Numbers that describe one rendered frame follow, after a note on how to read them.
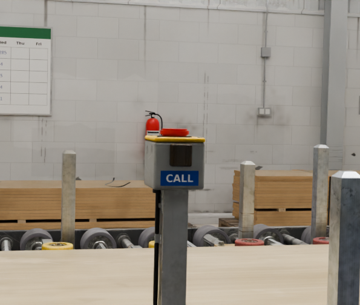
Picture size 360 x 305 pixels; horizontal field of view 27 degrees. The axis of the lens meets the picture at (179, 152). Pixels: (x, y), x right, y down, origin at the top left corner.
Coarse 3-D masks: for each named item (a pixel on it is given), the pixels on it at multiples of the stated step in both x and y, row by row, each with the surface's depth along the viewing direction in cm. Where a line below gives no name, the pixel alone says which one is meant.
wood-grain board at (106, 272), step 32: (0, 256) 181; (32, 256) 182; (64, 256) 183; (96, 256) 184; (128, 256) 185; (192, 256) 187; (224, 256) 188; (256, 256) 189; (288, 256) 190; (320, 256) 191; (0, 288) 149; (32, 288) 150; (64, 288) 150; (96, 288) 151; (128, 288) 152; (192, 288) 153; (224, 288) 153; (256, 288) 154; (288, 288) 155; (320, 288) 155
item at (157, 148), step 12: (156, 144) 100; (168, 144) 100; (192, 144) 101; (204, 144) 102; (156, 156) 100; (168, 156) 101; (192, 156) 101; (204, 156) 102; (156, 168) 100; (168, 168) 101; (180, 168) 101; (192, 168) 101; (204, 168) 102; (144, 180) 107; (156, 180) 100; (156, 192) 103
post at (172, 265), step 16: (176, 192) 103; (176, 208) 103; (160, 224) 104; (176, 224) 103; (160, 240) 103; (176, 240) 103; (160, 256) 104; (176, 256) 103; (160, 272) 104; (176, 272) 103; (160, 288) 104; (176, 288) 104; (160, 304) 104; (176, 304) 104
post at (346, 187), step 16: (336, 176) 110; (352, 176) 109; (336, 192) 110; (352, 192) 109; (336, 208) 110; (352, 208) 109; (336, 224) 110; (352, 224) 109; (336, 240) 110; (352, 240) 109; (336, 256) 110; (352, 256) 110; (336, 272) 110; (352, 272) 110; (336, 288) 110; (352, 288) 110; (336, 304) 110; (352, 304) 110
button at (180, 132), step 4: (164, 128) 103; (168, 128) 104; (172, 128) 105; (176, 128) 105; (160, 132) 103; (164, 132) 103; (168, 132) 102; (172, 132) 102; (176, 132) 102; (180, 132) 102; (184, 132) 103; (188, 132) 103; (180, 136) 103; (184, 136) 103
